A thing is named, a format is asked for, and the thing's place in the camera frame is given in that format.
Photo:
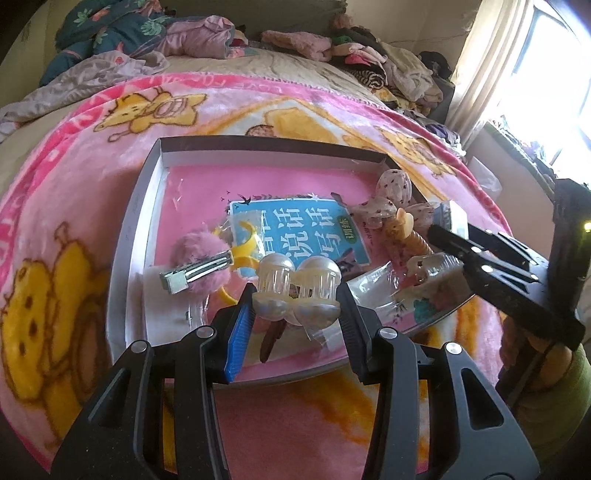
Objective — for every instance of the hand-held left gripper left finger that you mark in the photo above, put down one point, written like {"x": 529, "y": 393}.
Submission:
{"x": 240, "y": 332}

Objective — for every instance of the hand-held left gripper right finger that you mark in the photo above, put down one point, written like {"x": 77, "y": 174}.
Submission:
{"x": 353, "y": 332}

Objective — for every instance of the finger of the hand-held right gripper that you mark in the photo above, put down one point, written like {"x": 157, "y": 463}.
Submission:
{"x": 508, "y": 290}
{"x": 508, "y": 251}

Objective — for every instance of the brown plastic hair clip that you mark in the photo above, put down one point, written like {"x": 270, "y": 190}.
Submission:
{"x": 270, "y": 341}

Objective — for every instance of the pearl white hair claw clip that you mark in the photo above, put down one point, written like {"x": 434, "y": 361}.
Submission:
{"x": 295, "y": 286}

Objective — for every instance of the cream hair claw clip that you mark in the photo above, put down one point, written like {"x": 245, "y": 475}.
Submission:
{"x": 429, "y": 265}

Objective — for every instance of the pink pompom hair clip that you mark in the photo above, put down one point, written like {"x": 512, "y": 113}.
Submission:
{"x": 198, "y": 247}

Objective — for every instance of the polka dot mesh hair bow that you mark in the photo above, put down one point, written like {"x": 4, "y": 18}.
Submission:
{"x": 395, "y": 184}

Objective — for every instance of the shallow box with pink bottom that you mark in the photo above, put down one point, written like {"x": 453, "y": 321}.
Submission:
{"x": 194, "y": 194}

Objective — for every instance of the person's right hand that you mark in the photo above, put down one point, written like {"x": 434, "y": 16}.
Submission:
{"x": 551, "y": 355}

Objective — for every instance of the clear plastic bag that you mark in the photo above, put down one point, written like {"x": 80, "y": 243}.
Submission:
{"x": 196, "y": 314}

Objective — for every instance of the clear printed plastic packet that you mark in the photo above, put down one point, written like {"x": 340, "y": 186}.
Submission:
{"x": 383, "y": 286}

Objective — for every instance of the white plastic bag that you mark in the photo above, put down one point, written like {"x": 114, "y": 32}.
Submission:
{"x": 482, "y": 177}

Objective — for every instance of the white earring card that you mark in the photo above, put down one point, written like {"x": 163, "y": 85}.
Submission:
{"x": 154, "y": 318}

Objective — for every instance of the bright window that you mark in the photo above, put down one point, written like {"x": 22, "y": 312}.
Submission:
{"x": 558, "y": 83}

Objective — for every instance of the cream curtain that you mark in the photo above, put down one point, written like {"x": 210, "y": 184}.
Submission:
{"x": 489, "y": 69}

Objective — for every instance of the pink cartoon printed blanket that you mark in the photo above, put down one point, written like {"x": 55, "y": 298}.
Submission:
{"x": 69, "y": 207}

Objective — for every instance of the pile of mixed clothes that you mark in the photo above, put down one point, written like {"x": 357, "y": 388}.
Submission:
{"x": 397, "y": 69}

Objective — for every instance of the lavender grey bedsheet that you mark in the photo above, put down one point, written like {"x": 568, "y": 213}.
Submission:
{"x": 83, "y": 87}

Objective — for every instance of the pink fuzzy garment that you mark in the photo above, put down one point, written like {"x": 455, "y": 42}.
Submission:
{"x": 300, "y": 46}

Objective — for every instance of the light purple jacket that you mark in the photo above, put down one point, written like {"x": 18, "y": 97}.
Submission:
{"x": 198, "y": 39}

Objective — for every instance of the olive padded headboard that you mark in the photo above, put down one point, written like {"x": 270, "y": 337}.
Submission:
{"x": 286, "y": 18}

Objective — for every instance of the dark floral quilt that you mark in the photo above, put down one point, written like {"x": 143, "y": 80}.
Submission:
{"x": 106, "y": 32}

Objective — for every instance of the cream wardrobe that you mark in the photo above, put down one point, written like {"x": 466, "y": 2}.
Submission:
{"x": 27, "y": 32}

